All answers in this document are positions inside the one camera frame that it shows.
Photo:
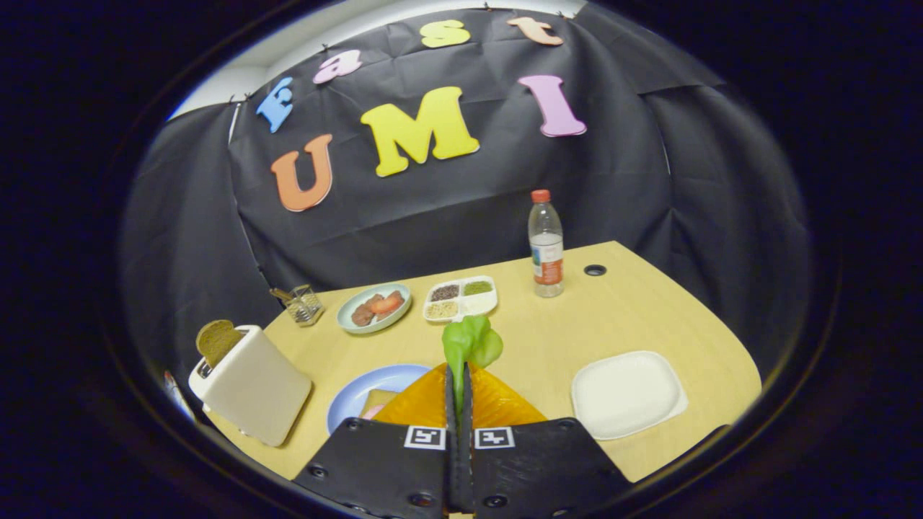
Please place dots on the green lettuce leaf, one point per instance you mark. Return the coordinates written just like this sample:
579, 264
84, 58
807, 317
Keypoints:
469, 344

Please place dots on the brown meat piece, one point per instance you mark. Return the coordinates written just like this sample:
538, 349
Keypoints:
373, 298
360, 316

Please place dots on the black backdrop cloth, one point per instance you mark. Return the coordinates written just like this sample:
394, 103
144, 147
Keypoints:
433, 216

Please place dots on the white toaster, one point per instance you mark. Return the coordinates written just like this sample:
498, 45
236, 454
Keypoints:
256, 389

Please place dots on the clear plastic water bottle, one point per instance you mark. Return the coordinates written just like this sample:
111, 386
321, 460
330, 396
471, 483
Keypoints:
546, 252

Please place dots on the brown bread slice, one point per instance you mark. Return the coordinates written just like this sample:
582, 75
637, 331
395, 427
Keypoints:
378, 400

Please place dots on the white divided condiment tray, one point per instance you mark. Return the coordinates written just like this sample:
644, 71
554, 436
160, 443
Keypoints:
483, 303

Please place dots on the white square plate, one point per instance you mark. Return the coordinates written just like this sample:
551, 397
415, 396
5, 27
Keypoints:
627, 395

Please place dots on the pale green round plate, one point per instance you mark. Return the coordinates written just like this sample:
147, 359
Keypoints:
350, 326

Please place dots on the brown wooden sticks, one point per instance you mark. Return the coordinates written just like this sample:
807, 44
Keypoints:
281, 294

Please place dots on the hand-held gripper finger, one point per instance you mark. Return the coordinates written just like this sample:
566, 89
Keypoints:
467, 468
453, 468

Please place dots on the brown toast slice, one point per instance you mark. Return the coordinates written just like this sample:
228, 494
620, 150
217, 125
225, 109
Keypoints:
218, 340

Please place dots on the white and red object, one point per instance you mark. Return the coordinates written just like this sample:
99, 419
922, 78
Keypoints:
179, 396

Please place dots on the red tomato slice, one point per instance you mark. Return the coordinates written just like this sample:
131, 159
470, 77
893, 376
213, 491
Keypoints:
388, 304

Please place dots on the blue round plate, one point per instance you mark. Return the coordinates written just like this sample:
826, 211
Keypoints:
360, 382

